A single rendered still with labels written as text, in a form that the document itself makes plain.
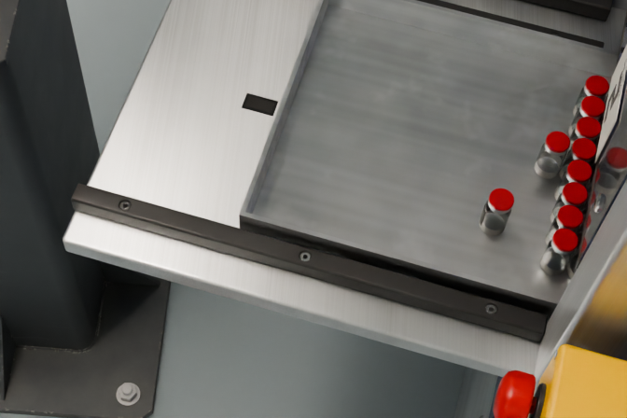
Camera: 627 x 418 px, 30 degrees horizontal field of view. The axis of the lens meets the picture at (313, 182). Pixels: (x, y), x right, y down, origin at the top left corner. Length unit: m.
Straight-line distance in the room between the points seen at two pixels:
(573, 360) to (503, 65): 0.38
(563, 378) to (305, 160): 0.34
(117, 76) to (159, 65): 1.08
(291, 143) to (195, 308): 0.92
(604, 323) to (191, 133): 0.41
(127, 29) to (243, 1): 1.11
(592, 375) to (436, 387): 1.10
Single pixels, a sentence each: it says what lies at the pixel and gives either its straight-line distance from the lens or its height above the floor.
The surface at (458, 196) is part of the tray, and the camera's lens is 1.01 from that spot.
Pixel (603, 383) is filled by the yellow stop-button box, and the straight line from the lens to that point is 0.80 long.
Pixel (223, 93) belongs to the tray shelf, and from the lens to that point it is 1.05.
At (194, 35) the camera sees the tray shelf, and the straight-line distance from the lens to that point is 1.09.
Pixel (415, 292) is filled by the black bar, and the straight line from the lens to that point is 0.94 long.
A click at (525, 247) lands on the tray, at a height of 0.88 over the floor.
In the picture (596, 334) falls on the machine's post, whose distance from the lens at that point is 0.83.
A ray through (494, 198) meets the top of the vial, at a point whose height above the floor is 0.93.
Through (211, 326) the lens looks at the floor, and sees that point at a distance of 1.90.
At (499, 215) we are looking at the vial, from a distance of 0.97.
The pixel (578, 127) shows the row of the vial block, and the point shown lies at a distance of 1.02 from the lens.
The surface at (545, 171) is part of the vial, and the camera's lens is 1.02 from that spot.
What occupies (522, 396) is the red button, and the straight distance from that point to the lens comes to 0.80.
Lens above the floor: 1.75
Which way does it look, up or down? 60 degrees down
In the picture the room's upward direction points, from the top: 5 degrees clockwise
